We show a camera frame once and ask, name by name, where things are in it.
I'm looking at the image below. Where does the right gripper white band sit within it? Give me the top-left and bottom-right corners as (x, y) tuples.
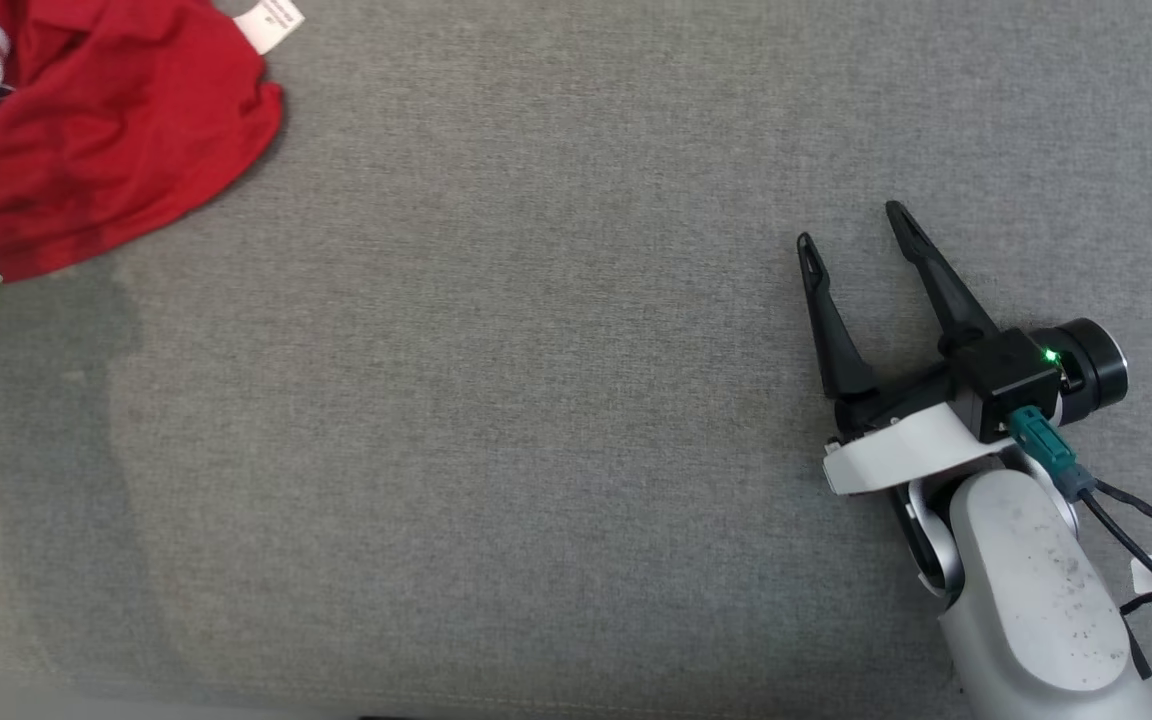
(796, 200), (1015, 498)

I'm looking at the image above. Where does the red garment with white stripes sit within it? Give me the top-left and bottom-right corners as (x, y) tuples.
(0, 0), (305, 284)

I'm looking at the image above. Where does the teal right camera plug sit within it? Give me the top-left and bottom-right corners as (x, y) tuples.
(1006, 405), (1099, 501)

